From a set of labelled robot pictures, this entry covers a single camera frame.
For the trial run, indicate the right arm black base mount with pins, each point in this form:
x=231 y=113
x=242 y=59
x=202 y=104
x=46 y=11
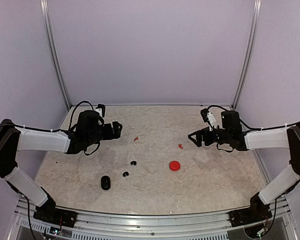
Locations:
x=249 y=215

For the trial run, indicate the right aluminium corner post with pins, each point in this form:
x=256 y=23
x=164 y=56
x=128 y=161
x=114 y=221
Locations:
x=248 y=52

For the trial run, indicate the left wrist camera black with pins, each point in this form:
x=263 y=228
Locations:
x=101 y=109

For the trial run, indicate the red earbud charging case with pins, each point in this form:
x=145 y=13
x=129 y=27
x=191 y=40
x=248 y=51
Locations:
x=174 y=166

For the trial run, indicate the aluminium front rail frame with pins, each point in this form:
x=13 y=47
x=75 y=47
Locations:
x=92 y=225

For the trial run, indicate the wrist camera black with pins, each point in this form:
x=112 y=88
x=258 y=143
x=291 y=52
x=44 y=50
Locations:
x=209 y=118
x=101 y=109

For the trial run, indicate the black earbud charging case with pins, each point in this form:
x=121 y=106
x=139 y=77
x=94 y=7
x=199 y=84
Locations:
x=105 y=182

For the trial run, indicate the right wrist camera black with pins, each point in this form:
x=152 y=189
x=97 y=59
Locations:
x=209 y=118

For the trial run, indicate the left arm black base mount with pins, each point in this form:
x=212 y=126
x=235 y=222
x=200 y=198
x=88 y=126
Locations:
x=56 y=216

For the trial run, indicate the left aluminium corner post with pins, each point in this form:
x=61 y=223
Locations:
x=44 y=5

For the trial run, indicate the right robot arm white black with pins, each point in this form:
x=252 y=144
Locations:
x=231 y=133

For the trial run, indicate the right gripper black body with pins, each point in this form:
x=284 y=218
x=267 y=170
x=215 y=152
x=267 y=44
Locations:
x=209 y=141

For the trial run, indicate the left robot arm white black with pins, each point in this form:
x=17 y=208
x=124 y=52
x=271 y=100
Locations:
x=89 y=130

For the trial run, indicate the aluminium corner post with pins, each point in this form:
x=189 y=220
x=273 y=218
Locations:
x=248 y=52
x=44 y=5

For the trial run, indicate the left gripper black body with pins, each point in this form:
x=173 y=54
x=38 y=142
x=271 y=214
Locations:
x=109 y=135

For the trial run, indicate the black earbud lower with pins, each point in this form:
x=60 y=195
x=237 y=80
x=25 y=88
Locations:
x=125 y=174

